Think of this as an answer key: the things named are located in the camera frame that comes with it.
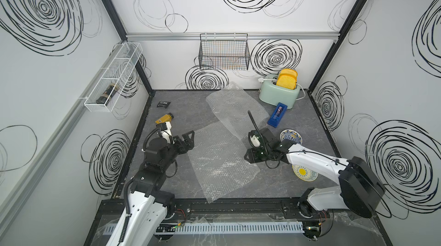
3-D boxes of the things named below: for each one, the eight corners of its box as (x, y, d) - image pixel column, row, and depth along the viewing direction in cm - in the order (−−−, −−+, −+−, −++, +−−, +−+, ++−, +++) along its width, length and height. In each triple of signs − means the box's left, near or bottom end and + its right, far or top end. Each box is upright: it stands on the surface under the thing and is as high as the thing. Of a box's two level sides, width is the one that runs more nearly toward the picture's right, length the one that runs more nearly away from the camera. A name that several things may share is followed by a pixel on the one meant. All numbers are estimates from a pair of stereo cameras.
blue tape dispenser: (266, 123, 103) (268, 118, 99) (276, 106, 111) (278, 101, 108) (276, 128, 101) (278, 123, 97) (285, 111, 109) (287, 106, 105)
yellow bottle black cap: (158, 127, 103) (156, 123, 100) (156, 123, 105) (154, 119, 102) (174, 119, 107) (173, 115, 104) (172, 115, 109) (170, 111, 106)
